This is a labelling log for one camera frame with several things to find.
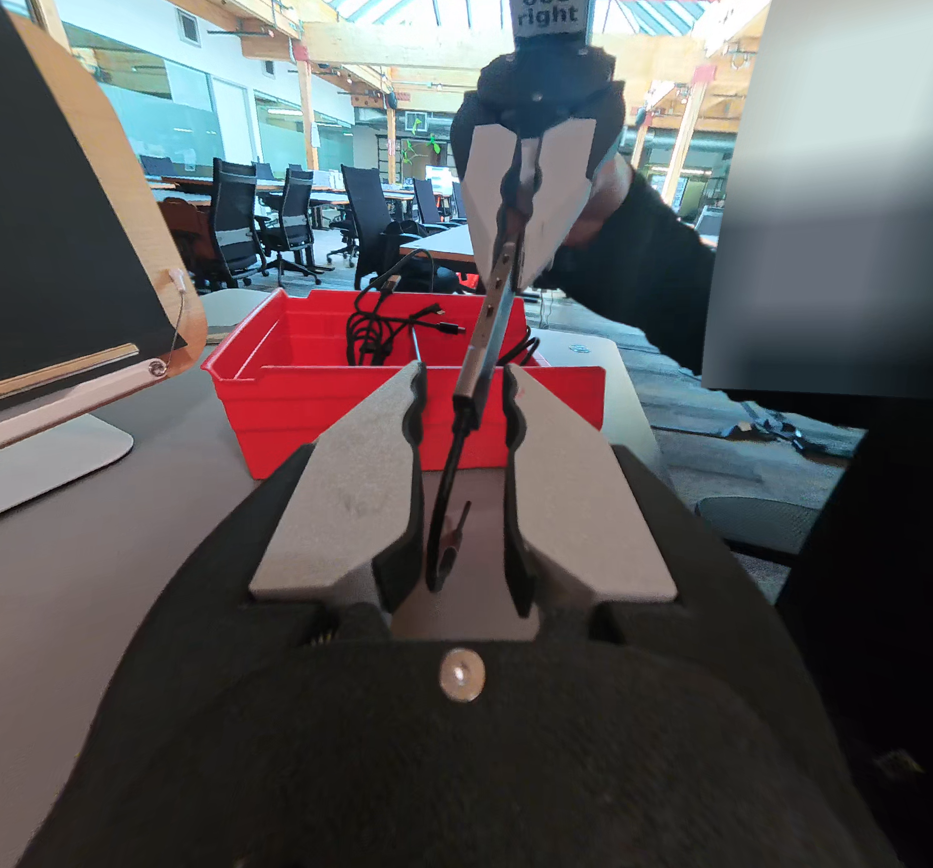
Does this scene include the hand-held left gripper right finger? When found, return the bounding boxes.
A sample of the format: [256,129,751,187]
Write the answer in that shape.
[501,364,679,619]

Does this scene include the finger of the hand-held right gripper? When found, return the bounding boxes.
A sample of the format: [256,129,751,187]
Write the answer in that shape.
[461,125,526,289]
[510,118,599,295]

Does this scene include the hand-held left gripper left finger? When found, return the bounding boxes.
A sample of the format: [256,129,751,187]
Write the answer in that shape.
[249,361,430,614]

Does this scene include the red plastic bin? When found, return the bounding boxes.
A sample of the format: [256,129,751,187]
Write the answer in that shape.
[203,287,607,479]

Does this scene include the grey usb hub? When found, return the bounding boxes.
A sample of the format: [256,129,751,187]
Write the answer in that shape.
[425,240,527,592]

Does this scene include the person's right forearm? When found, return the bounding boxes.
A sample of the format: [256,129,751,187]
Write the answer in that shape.
[536,169,719,374]

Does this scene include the person's right hand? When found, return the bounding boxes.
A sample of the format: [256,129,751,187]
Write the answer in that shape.
[556,153,635,251]

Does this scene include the black office chair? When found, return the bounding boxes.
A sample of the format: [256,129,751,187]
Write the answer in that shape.
[210,157,269,292]
[414,178,447,228]
[259,169,323,288]
[341,165,409,291]

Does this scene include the white background table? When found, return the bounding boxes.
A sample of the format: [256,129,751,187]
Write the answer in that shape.
[399,223,484,277]

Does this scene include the mesh office chair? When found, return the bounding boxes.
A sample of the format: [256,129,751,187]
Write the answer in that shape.
[696,495,819,556]

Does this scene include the person's body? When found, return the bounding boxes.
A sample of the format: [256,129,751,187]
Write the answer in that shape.
[776,398,933,868]

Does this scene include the wooden backing board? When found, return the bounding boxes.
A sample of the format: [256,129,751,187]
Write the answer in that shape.
[0,1,208,377]

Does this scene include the black multi-plug cable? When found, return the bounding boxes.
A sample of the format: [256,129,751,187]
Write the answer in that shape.
[346,271,467,368]

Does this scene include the thin steel wire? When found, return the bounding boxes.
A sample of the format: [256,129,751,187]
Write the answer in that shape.
[156,269,192,374]

